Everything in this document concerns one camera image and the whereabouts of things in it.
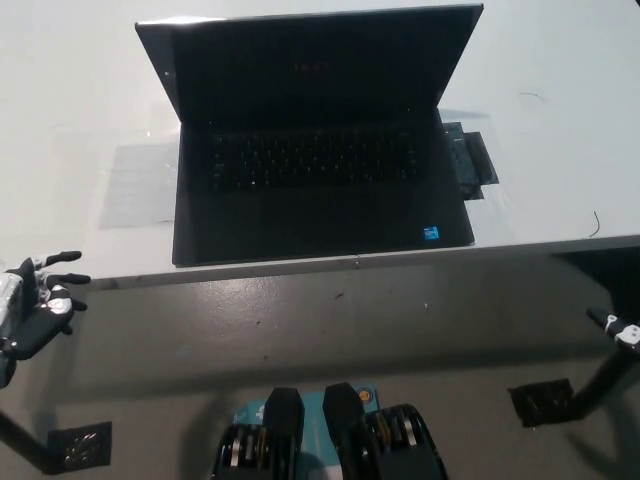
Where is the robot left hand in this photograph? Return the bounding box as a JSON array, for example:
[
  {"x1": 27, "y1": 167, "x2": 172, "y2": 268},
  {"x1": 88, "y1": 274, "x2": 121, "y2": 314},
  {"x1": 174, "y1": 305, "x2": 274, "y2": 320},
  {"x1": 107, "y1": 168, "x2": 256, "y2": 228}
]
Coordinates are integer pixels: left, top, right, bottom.
[{"x1": 0, "y1": 250, "x2": 92, "y2": 361}]

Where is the clear plastic tape sheet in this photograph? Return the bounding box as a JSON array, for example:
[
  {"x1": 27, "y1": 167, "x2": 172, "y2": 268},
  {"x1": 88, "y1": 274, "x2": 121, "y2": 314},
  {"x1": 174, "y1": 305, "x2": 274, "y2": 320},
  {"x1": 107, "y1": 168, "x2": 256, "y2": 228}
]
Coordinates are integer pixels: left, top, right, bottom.
[{"x1": 102, "y1": 142, "x2": 177, "y2": 231}]

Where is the dark grey laptop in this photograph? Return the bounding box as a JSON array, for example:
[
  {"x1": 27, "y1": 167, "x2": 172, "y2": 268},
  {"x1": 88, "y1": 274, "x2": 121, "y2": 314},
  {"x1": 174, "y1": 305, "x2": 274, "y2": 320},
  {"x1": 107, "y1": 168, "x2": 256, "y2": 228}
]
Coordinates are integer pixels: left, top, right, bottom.
[{"x1": 134, "y1": 3, "x2": 485, "y2": 267}]

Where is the black tape patch on table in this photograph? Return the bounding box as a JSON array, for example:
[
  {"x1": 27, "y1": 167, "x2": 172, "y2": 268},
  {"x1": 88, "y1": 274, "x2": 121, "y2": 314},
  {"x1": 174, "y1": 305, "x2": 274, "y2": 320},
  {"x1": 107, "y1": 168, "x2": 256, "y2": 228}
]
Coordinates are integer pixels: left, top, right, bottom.
[{"x1": 440, "y1": 119, "x2": 500, "y2": 202}]

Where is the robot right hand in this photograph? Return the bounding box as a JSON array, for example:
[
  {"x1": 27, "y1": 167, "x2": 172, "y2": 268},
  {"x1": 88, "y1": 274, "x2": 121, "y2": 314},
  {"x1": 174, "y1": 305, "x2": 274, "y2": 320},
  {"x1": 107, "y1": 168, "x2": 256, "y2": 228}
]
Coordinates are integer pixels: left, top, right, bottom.
[{"x1": 587, "y1": 308, "x2": 640, "y2": 352}]

